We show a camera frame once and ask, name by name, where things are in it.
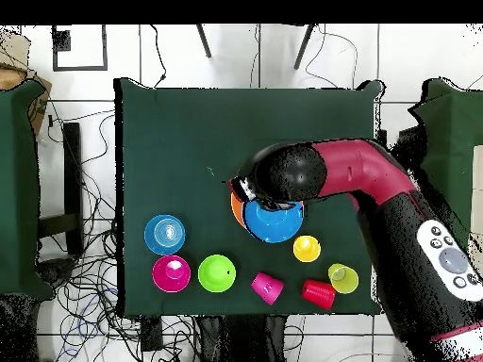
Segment grey chair base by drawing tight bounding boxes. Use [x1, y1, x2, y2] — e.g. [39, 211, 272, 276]
[35, 257, 78, 289]

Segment green bowl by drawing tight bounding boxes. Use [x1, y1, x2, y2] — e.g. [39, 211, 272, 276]
[197, 254, 238, 294]

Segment black square floor frame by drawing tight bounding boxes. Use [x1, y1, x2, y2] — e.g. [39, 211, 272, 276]
[51, 25, 108, 72]

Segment pale yellow cup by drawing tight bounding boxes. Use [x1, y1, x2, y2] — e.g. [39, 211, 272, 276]
[326, 262, 360, 295]

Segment pink bowl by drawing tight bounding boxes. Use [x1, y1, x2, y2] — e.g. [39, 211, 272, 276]
[151, 255, 192, 294]

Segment black metal frame bar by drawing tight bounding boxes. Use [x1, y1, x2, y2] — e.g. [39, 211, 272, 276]
[39, 122, 85, 257]

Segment green cloth side table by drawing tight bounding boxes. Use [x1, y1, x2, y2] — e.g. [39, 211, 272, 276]
[0, 80, 54, 303]
[407, 77, 483, 242]

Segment light blue shallow bowl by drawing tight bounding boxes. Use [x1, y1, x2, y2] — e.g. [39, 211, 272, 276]
[143, 214, 187, 256]

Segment black computer case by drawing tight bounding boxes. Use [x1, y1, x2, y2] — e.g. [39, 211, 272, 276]
[393, 125, 425, 163]

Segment black cable with plug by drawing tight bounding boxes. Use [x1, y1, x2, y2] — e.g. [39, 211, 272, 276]
[149, 24, 168, 89]

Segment dark green table cloth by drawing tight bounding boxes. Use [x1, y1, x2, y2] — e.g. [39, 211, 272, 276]
[113, 77, 386, 318]

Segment large blue bowl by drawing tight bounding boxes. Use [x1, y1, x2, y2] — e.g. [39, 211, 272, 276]
[242, 199, 305, 244]

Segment camera tripod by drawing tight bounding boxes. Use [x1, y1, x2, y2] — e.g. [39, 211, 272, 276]
[194, 23, 315, 72]

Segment small yellow orange cup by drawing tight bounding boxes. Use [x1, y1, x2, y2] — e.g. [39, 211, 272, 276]
[292, 235, 323, 264]

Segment red cup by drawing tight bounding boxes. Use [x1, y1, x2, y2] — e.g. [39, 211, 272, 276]
[300, 278, 337, 311]

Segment pink cup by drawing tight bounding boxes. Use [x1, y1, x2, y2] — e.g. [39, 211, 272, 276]
[250, 271, 286, 307]

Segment cardboard box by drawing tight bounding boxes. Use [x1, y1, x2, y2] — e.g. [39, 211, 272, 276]
[0, 31, 53, 137]

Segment large orange bowl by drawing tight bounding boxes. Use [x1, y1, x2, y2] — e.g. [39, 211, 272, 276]
[230, 191, 248, 229]

